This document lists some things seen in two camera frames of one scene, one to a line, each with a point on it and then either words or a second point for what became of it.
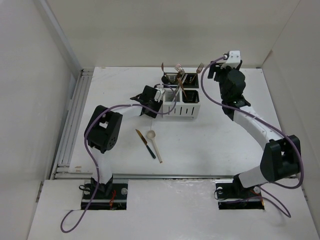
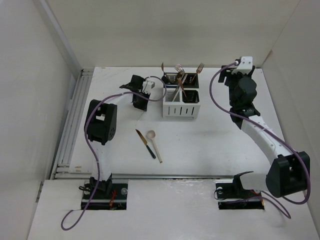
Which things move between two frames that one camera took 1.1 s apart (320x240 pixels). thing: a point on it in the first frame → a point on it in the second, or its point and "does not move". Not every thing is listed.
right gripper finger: x=212 y=69 → x=223 y=74
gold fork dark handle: x=181 y=72 does not move
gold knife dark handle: x=150 y=151 does not move
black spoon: x=165 y=80 does not move
